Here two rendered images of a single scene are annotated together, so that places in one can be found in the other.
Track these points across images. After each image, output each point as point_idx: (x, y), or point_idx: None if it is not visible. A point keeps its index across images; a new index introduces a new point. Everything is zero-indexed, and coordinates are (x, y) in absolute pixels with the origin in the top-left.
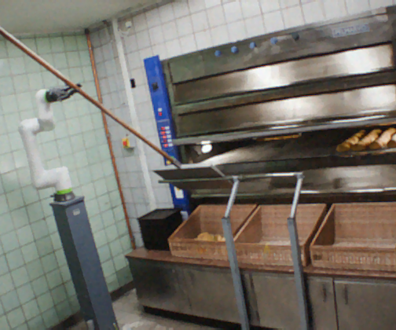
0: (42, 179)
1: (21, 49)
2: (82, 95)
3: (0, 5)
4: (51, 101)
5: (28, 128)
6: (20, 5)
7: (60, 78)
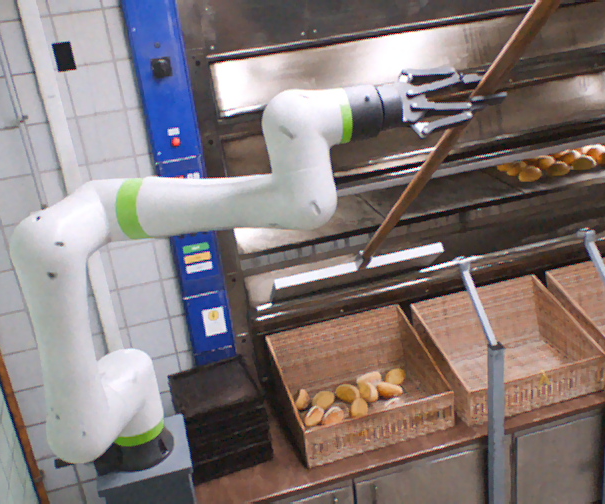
0: (114, 419)
1: None
2: (477, 113)
3: None
4: (363, 138)
5: (83, 247)
6: None
7: (521, 55)
